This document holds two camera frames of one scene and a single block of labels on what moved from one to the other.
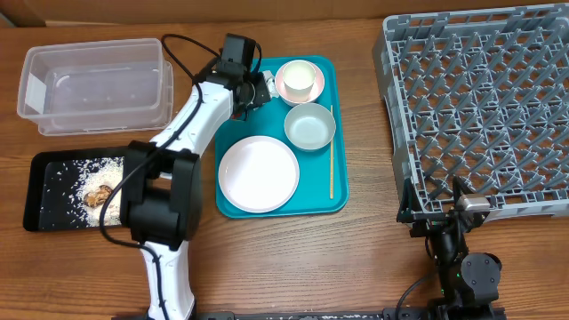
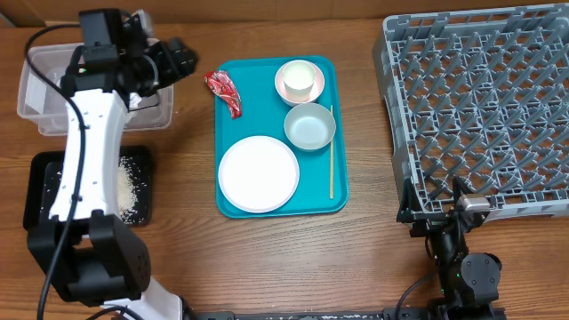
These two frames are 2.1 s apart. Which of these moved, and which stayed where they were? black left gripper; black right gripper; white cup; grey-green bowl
Moved: black left gripper
Stayed: grey-green bowl; black right gripper; white cup
